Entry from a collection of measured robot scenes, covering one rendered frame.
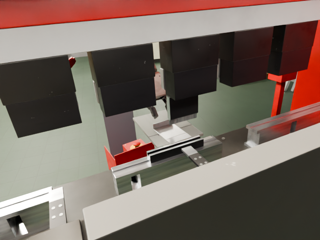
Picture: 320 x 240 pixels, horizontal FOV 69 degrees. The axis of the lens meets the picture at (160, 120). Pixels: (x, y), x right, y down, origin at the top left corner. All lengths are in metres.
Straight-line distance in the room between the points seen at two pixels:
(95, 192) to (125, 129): 0.71
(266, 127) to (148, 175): 0.50
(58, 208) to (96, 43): 0.40
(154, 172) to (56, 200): 0.29
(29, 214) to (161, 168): 0.39
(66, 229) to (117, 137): 1.02
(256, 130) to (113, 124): 0.85
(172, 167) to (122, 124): 0.74
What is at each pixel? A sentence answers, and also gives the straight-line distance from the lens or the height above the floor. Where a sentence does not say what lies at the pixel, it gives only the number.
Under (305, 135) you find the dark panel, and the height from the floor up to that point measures 1.34.
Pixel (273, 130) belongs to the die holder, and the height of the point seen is 0.95.
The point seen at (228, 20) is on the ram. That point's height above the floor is 1.37.
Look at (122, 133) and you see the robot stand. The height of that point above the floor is 0.71.
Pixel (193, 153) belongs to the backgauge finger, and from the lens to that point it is 0.73.
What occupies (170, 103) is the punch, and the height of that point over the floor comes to 1.16.
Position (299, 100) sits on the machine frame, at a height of 0.89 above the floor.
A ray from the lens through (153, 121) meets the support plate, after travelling 0.95.
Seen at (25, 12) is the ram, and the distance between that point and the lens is 0.55.
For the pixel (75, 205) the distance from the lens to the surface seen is 0.83.
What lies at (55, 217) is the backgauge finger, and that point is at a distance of 0.62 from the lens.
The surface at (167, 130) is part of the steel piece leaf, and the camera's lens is 0.86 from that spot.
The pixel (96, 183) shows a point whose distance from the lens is 0.88.
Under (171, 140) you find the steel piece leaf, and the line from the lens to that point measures 0.80.
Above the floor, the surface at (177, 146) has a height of 1.00.
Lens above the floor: 1.42
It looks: 26 degrees down
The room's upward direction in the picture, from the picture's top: 4 degrees counter-clockwise
